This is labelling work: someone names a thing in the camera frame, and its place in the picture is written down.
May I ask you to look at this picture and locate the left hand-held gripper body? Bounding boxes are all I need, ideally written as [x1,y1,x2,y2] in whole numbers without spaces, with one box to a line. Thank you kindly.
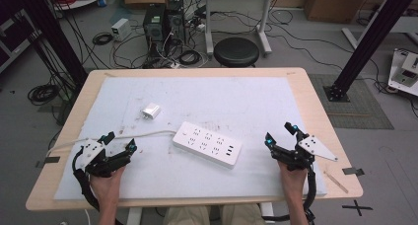
[74,137,132,179]

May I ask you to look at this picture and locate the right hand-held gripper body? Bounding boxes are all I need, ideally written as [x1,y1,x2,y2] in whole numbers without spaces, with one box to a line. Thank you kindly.
[269,132,339,173]

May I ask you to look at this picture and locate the white charger plug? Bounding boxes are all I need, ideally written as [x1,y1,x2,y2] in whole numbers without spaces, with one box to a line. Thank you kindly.
[140,102,163,121]

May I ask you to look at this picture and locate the white power strip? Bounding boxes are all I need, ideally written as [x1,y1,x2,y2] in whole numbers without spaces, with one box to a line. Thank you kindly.
[172,120,244,170]

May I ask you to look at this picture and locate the person's right hand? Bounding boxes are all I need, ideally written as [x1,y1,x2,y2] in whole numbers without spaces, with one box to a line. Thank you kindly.
[277,160,311,203]

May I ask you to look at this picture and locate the person's left hand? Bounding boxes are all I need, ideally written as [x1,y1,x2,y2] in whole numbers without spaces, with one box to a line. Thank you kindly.
[89,165,128,203]

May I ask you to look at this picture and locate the light wooden table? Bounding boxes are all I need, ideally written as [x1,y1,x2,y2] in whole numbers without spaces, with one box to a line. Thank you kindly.
[25,66,365,212]

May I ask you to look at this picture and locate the black tape piece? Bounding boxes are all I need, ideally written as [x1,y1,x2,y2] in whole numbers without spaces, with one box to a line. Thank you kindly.
[341,167,366,177]
[43,155,62,165]

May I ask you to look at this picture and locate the thin wooden stick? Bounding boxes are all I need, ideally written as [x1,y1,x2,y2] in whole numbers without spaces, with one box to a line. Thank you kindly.
[322,170,350,195]

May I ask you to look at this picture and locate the white table leg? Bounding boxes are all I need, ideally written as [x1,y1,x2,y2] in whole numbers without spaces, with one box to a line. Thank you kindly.
[259,201,275,225]
[125,206,143,225]

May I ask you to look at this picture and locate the white foam mat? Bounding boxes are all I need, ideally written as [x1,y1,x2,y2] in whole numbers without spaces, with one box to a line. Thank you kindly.
[53,76,328,201]

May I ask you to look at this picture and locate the grey floor mat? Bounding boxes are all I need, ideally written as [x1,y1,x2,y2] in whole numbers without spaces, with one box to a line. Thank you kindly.
[308,73,395,131]

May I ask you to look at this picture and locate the black tape cross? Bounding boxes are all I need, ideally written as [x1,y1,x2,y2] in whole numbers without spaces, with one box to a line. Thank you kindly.
[341,198,375,217]

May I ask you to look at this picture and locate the person's right leg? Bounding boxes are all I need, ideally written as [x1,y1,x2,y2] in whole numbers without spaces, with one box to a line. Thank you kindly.
[220,203,266,225]

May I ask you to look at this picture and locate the person's leg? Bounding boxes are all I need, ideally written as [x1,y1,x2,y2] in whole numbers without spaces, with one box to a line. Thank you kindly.
[220,203,266,225]
[163,204,212,225]

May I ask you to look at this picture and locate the person's left leg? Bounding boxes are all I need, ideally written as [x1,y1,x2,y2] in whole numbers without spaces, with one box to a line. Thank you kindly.
[163,204,212,225]

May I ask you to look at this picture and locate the black round stool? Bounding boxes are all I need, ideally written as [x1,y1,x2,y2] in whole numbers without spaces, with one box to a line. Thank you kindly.
[213,37,261,69]

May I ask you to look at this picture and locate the white power supply box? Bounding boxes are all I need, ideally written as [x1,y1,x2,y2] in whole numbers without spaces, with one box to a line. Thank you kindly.
[110,18,133,42]

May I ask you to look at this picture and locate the black computer tower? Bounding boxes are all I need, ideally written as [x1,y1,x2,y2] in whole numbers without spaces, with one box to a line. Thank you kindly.
[142,3,168,57]
[165,0,187,45]

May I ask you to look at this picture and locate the white device on floor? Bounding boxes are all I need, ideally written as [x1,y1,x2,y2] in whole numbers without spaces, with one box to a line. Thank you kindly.
[386,48,418,98]

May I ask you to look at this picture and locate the large cardboard box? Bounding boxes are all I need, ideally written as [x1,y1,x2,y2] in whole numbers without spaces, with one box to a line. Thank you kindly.
[303,0,371,24]

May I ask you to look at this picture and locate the grey metal rack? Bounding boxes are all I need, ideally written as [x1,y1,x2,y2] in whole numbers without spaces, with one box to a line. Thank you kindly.
[0,9,41,75]

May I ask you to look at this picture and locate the white power strip cable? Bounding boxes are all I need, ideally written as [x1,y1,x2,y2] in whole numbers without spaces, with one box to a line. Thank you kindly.
[44,129,178,159]

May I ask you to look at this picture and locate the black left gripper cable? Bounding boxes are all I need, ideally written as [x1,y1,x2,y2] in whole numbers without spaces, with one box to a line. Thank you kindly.
[71,148,102,213]

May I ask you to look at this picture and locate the coiled black cable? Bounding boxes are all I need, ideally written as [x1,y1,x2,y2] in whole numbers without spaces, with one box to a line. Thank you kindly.
[27,83,60,107]
[91,32,114,46]
[178,49,202,67]

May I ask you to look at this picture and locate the black aluminium post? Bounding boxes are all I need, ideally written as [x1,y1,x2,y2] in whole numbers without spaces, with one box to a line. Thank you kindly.
[322,0,418,103]
[23,0,89,85]

